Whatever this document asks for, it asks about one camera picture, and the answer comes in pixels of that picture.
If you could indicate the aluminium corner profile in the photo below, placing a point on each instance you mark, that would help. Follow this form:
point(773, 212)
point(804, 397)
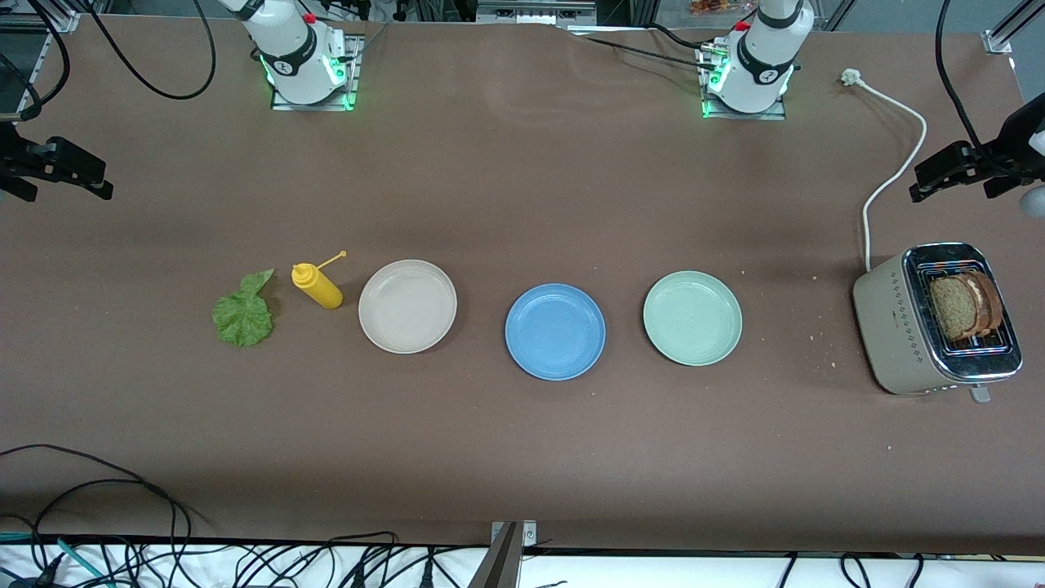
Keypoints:
point(1000, 39)

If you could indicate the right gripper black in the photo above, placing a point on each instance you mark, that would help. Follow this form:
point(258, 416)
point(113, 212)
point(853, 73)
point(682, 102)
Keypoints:
point(16, 157)

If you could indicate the metal table edge bracket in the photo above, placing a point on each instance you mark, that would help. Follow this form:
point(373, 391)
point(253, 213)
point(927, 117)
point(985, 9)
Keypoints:
point(506, 559)

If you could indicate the beige chrome toaster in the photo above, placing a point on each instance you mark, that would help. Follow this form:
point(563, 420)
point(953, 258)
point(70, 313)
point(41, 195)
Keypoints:
point(890, 327)

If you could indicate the grey power strip box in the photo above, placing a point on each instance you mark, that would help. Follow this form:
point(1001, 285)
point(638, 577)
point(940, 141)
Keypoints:
point(535, 11)

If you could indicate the beige round plate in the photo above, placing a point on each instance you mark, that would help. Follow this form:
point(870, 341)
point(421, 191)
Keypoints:
point(407, 306)

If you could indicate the blue round plate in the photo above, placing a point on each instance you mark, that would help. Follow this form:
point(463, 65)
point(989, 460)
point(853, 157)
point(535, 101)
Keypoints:
point(555, 331)

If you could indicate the square brown bread slice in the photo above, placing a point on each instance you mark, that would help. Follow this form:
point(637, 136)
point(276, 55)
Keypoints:
point(953, 310)

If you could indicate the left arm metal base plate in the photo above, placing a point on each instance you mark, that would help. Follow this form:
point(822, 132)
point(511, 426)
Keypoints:
point(775, 114)

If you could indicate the green lettuce leaf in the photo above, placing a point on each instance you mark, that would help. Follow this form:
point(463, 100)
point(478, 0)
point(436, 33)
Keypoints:
point(243, 317)

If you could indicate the aluminium frame profile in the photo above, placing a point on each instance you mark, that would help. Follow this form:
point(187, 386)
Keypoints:
point(41, 23)

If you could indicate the green round plate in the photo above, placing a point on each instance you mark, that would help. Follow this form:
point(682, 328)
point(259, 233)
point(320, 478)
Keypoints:
point(692, 318)

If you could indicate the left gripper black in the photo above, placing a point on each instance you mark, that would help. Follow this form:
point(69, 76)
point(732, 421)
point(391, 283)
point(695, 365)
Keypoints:
point(1006, 149)

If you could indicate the yellow mustard squeeze bottle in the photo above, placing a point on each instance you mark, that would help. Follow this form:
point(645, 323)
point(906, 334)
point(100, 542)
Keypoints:
point(320, 287)

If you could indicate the round-topped brown bread slice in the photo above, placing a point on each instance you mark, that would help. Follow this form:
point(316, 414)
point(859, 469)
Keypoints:
point(992, 300)

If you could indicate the orange packet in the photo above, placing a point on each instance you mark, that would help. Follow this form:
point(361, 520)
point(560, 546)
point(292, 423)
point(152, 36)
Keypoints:
point(718, 6)

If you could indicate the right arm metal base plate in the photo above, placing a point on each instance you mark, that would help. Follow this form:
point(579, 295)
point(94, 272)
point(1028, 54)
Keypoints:
point(314, 104)

